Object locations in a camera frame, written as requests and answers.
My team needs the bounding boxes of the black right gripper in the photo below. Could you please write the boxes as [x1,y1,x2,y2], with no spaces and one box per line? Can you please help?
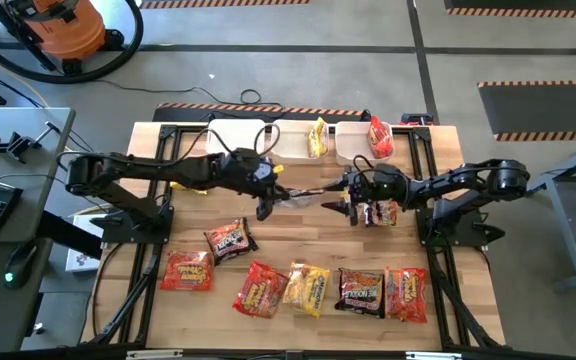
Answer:
[313,163,410,227]

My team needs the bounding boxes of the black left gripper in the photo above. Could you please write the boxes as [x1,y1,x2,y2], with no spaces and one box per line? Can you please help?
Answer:
[225,147,298,221]

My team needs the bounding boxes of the orange-red noodle pack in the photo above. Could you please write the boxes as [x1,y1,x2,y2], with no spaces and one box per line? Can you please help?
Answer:
[384,266,429,325]
[366,114,395,160]
[159,249,215,293]
[231,259,289,320]

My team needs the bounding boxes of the white plastic bin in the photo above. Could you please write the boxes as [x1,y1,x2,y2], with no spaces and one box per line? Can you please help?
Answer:
[205,118,267,156]
[270,119,330,164]
[334,121,396,166]

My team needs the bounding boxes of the red and black device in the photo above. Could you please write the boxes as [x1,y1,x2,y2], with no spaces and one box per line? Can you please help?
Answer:
[400,112,435,126]

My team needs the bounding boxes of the hazard-striped black floor mat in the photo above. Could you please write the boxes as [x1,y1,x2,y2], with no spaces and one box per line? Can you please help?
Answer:
[443,0,576,19]
[140,0,312,10]
[152,102,374,124]
[477,79,576,142]

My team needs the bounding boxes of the small white box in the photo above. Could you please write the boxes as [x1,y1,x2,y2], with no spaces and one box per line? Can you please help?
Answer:
[65,247,103,274]

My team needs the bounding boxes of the black angled bar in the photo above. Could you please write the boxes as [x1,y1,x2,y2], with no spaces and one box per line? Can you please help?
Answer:
[35,209,105,261]

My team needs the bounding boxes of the orange shop vacuum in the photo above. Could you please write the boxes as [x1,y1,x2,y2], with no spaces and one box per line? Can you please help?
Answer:
[0,0,127,76]
[0,0,145,85]

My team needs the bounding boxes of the grey metal cart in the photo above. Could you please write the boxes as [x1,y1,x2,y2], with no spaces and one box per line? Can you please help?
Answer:
[519,132,576,291]

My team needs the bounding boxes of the black desk clamp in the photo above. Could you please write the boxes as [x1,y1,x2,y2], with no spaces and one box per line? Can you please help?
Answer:
[0,121,62,164]

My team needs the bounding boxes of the black computer mouse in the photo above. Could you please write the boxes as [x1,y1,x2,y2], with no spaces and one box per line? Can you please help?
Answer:
[2,239,40,291]

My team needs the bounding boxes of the black aluminium table frame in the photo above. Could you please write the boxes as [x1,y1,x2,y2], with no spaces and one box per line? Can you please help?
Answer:
[90,123,507,351]

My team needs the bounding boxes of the black floor cable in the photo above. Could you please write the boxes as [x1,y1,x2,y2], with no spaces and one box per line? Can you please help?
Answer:
[95,77,287,109]

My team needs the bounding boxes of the silver metal bracket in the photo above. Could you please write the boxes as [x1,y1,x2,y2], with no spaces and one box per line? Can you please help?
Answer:
[405,351,464,360]
[126,349,184,360]

